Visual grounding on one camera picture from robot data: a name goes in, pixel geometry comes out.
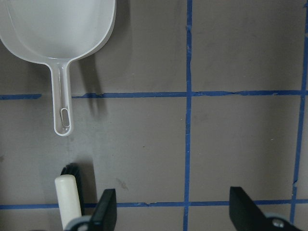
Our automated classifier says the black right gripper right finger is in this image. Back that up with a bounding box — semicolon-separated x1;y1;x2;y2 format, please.
229;187;277;231

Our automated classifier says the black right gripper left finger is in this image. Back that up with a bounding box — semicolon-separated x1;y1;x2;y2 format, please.
90;189;117;231

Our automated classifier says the white brush with dark bristles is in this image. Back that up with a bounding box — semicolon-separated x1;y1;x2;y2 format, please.
54;163;84;229

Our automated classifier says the white plastic dustpan scoop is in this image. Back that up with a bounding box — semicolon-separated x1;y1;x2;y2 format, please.
0;0;117;136

